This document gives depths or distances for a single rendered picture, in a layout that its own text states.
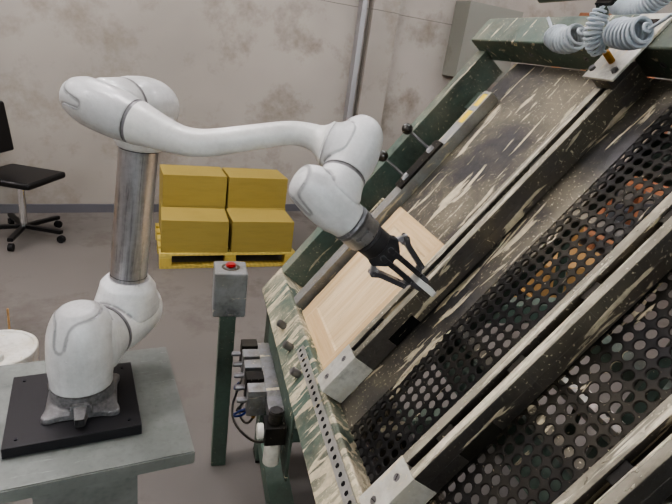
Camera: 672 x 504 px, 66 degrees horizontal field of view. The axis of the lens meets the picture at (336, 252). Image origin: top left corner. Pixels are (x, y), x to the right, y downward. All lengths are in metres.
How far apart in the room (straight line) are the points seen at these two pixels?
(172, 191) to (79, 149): 1.21
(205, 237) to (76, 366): 2.78
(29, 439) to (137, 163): 0.71
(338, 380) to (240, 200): 3.22
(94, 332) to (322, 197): 0.69
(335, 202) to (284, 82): 4.46
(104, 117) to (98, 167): 4.06
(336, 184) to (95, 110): 0.54
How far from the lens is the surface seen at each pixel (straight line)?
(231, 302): 1.97
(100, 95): 1.26
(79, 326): 1.42
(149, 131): 1.21
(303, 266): 2.01
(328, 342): 1.56
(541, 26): 1.80
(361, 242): 1.12
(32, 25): 5.15
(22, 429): 1.54
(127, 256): 1.52
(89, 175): 5.32
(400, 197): 1.75
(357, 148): 1.14
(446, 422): 1.04
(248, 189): 4.43
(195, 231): 4.10
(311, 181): 1.05
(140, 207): 1.47
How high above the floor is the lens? 1.74
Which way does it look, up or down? 21 degrees down
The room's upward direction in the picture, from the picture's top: 8 degrees clockwise
